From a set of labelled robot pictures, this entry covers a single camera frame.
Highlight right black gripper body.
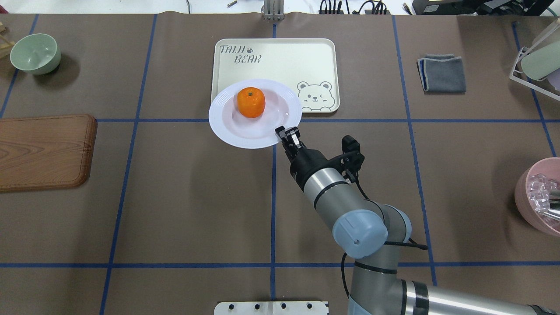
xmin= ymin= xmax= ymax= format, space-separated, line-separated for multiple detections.
xmin=287 ymin=146 xmax=331 ymax=191

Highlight white round plate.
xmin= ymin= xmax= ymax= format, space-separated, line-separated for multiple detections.
xmin=208 ymin=78 xmax=302 ymax=149

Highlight orange fruit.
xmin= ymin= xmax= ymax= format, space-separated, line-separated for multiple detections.
xmin=236 ymin=87 xmax=266 ymax=119

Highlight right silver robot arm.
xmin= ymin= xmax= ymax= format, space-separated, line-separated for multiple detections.
xmin=275 ymin=126 xmax=556 ymax=315

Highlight cream bear tray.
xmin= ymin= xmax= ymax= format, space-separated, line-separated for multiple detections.
xmin=211 ymin=38 xmax=340 ymax=113

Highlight black power strip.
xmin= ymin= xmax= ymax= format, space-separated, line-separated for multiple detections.
xmin=316 ymin=0 xmax=390 ymax=15

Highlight grey folded cloth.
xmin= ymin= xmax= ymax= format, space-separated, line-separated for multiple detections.
xmin=417 ymin=54 xmax=466 ymax=94

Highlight black monitor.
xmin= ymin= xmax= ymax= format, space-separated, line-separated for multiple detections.
xmin=411 ymin=0 xmax=553 ymax=16

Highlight wooden cutting board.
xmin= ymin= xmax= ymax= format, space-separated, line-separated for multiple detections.
xmin=0 ymin=114 xmax=98 ymax=192

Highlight pink bowl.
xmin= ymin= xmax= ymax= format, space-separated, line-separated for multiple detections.
xmin=514 ymin=157 xmax=560 ymax=237

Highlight clear ice cubes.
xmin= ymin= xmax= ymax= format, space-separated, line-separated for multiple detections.
xmin=526 ymin=173 xmax=560 ymax=213

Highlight green bowl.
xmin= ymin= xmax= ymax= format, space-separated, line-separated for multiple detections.
xmin=10 ymin=33 xmax=62 ymax=75

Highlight metal scoop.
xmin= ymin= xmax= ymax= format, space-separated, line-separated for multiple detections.
xmin=537 ymin=190 xmax=560 ymax=221

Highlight green cup on rack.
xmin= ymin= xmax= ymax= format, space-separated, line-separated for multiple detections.
xmin=521 ymin=41 xmax=560 ymax=80

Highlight purple cup on rack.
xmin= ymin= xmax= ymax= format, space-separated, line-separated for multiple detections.
xmin=546 ymin=68 xmax=560 ymax=91

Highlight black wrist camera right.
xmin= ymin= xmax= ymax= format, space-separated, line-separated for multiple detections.
xmin=341 ymin=135 xmax=365 ymax=174

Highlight aluminium frame post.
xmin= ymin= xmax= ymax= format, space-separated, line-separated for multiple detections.
xmin=261 ymin=0 xmax=285 ymax=22

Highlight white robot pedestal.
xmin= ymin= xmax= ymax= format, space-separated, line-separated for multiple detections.
xmin=213 ymin=301 xmax=330 ymax=315

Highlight white wire cup rack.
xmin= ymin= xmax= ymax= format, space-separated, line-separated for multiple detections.
xmin=509 ymin=17 xmax=560 ymax=101

